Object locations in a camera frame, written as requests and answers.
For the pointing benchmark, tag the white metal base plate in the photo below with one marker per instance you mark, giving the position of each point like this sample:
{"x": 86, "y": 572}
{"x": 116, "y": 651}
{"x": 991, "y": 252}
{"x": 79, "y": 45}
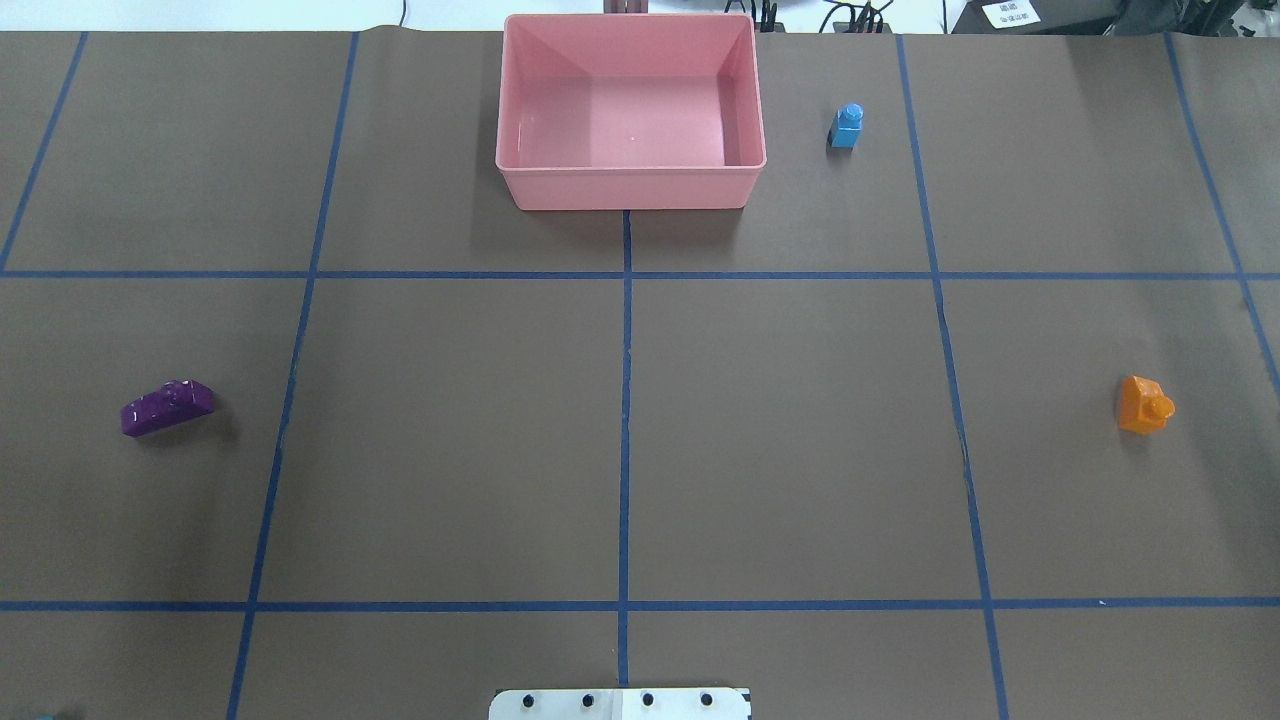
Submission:
{"x": 623, "y": 703}

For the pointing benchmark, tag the purple block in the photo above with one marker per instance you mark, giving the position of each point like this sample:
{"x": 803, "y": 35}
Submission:
{"x": 172, "y": 404}

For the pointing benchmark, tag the black box with label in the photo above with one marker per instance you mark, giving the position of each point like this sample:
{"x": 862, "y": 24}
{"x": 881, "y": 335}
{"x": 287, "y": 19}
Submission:
{"x": 1088, "y": 18}

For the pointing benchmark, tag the pink plastic box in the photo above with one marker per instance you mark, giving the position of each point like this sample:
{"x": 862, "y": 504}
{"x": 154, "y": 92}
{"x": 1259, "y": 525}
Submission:
{"x": 603, "y": 112}

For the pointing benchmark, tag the orange block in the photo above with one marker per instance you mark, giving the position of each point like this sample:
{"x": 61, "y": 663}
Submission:
{"x": 1143, "y": 407}

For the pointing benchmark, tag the small blue block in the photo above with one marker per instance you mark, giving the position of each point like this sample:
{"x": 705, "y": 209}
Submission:
{"x": 846, "y": 127}

